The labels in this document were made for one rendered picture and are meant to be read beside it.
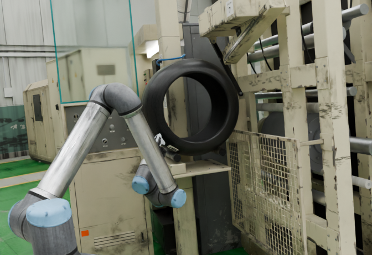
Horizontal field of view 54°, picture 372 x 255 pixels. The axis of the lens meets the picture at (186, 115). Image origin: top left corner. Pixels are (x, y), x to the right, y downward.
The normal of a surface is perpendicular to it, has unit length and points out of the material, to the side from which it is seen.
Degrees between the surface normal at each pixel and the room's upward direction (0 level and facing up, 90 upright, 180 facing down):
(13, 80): 90
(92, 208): 90
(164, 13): 90
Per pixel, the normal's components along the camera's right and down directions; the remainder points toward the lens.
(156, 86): -0.45, -0.30
